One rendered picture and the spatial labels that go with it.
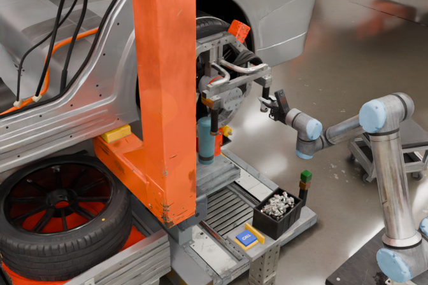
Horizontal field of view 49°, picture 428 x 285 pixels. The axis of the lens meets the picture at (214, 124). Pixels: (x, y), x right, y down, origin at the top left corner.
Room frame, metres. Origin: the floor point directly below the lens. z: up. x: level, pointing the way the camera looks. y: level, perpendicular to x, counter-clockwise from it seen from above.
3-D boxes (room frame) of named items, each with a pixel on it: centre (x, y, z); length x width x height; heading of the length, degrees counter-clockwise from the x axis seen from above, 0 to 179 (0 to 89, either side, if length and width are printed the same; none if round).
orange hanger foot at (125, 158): (1.83, 0.40, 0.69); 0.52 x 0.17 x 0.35; 40
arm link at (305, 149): (1.88, -0.46, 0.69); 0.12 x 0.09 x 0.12; 120
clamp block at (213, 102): (1.90, 0.02, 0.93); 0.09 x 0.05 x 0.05; 40
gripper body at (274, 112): (2.01, -0.34, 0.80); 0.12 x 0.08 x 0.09; 40
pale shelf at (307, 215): (1.57, -0.29, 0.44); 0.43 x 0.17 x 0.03; 130
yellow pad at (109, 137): (1.96, 0.51, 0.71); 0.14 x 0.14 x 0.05; 40
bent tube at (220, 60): (2.14, -0.13, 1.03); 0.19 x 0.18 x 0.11; 40
